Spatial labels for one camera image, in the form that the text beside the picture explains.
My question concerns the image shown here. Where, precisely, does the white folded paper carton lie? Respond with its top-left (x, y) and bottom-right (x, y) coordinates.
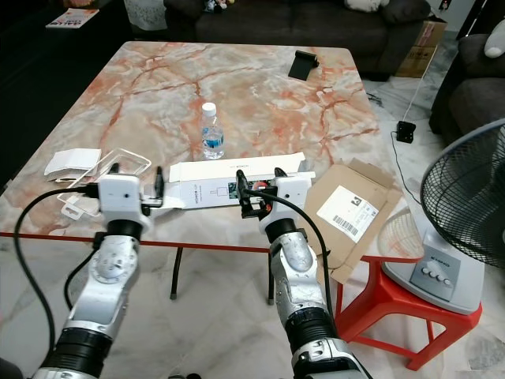
top-left (45, 148), bottom-right (103, 178)

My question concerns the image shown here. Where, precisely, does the marble top table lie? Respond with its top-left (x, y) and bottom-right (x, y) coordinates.
top-left (0, 41), bottom-right (425, 305)

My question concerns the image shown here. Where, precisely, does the white plush cushion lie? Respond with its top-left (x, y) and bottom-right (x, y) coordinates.
top-left (345, 0), bottom-right (391, 13)

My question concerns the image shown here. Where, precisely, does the thin white cable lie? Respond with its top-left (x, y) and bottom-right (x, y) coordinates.
top-left (406, 32), bottom-right (435, 124)

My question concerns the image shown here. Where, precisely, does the red plastic stool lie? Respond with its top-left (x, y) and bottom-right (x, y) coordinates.
top-left (333, 257), bottom-right (484, 372)

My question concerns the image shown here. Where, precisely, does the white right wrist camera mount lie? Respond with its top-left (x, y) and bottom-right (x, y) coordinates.
top-left (275, 173), bottom-right (313, 220)

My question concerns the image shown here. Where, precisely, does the clear plastic packaging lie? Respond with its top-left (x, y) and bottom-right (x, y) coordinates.
top-left (59, 148), bottom-right (152, 220)

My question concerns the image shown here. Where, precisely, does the clear water bottle white cap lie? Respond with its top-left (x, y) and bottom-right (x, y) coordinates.
top-left (201, 102), bottom-right (225, 161)

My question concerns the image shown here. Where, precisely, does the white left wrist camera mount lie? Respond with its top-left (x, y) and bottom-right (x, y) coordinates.
top-left (98, 174), bottom-right (145, 219)

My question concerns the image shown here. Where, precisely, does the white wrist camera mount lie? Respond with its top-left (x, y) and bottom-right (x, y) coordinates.
top-left (98, 174), bottom-right (145, 219)
top-left (275, 173), bottom-right (313, 220)

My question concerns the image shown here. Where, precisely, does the dark grey armchair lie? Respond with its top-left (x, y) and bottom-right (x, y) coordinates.
top-left (430, 32), bottom-right (505, 147)

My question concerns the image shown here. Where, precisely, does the flat cardboard box with label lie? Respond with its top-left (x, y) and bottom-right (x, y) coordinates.
top-left (304, 158), bottom-right (403, 283)

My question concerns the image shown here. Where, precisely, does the grey patterned cloth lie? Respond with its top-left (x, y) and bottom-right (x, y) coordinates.
top-left (124, 0), bottom-right (166, 32)

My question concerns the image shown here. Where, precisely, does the black cabinet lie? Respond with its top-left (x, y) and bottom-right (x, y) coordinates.
top-left (0, 0), bottom-right (127, 182)

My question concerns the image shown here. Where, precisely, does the brown cardboard box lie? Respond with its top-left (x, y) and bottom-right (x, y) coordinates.
top-left (395, 17), bottom-right (447, 78)

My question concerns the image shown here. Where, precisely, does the black power adapter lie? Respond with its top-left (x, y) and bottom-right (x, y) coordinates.
top-left (397, 121), bottom-right (417, 144)

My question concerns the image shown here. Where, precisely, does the dark grey sofa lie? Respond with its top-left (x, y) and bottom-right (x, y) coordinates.
top-left (164, 0), bottom-right (435, 80)

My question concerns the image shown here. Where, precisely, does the white red magazine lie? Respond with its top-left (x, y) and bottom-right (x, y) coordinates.
top-left (45, 8), bottom-right (99, 30)

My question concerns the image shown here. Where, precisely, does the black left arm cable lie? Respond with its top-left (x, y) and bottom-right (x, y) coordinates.
top-left (12, 186), bottom-right (103, 364)

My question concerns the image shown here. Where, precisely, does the grey standing fan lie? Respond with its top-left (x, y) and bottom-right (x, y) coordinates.
top-left (380, 118), bottom-right (505, 317)

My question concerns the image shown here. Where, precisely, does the long white carton box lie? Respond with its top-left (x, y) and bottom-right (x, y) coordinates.
top-left (167, 152), bottom-right (316, 208)

